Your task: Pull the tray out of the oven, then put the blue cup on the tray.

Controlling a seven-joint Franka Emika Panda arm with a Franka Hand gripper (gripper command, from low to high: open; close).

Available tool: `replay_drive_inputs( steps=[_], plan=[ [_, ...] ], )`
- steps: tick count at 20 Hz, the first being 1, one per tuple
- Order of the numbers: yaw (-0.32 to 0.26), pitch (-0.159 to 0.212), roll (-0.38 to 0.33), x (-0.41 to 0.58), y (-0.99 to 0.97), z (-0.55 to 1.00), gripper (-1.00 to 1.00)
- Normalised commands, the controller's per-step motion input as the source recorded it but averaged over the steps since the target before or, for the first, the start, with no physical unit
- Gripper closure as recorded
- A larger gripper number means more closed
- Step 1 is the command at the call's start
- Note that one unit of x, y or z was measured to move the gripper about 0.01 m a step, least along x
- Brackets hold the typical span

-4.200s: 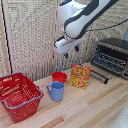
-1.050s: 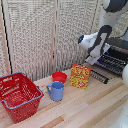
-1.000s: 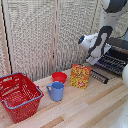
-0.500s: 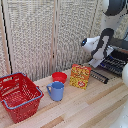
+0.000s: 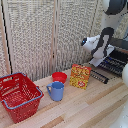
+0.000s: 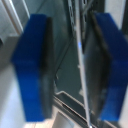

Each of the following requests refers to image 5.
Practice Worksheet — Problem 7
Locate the black toaster oven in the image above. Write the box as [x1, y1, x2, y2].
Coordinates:
[98, 37, 128, 78]

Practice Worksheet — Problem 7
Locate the metal oven tray rack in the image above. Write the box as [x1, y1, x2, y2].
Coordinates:
[99, 55, 127, 77]

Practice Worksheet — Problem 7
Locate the woven folding screen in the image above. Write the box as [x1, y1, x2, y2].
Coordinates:
[0, 0, 128, 82]

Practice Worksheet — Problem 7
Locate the yellow red food box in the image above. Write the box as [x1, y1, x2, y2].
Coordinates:
[69, 64, 92, 91]

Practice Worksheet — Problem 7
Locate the blue plastic mug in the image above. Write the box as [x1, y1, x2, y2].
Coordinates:
[46, 81, 65, 102]

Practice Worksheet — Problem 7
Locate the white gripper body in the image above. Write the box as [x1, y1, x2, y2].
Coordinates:
[88, 45, 116, 68]

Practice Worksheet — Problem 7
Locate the red plastic shopping basket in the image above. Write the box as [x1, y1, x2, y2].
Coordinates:
[0, 72, 45, 124]

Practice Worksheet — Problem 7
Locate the red plastic bowl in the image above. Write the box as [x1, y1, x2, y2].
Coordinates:
[51, 71, 68, 84]

